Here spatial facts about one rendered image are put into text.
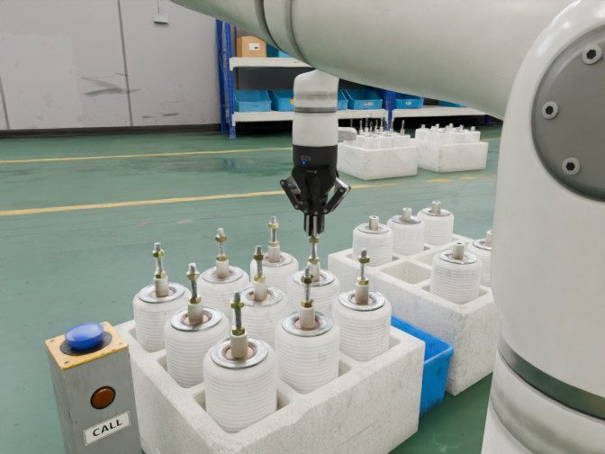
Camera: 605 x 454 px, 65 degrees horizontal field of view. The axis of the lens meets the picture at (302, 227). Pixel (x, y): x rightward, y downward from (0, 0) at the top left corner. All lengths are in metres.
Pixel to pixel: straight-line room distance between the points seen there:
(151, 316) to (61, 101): 4.98
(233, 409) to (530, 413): 0.46
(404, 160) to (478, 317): 2.16
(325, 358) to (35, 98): 5.25
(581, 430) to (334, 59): 0.23
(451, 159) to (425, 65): 3.00
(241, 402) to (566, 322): 0.48
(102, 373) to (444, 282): 0.65
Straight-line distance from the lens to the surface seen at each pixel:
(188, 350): 0.71
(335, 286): 0.84
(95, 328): 0.59
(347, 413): 0.74
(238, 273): 0.88
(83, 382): 0.57
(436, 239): 1.29
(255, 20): 0.36
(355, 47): 0.30
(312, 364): 0.69
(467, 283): 0.98
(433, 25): 0.28
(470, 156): 3.38
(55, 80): 5.70
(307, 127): 0.75
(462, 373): 1.01
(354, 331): 0.76
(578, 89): 0.19
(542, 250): 0.21
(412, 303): 1.01
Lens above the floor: 0.60
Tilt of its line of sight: 18 degrees down
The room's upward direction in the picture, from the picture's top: straight up
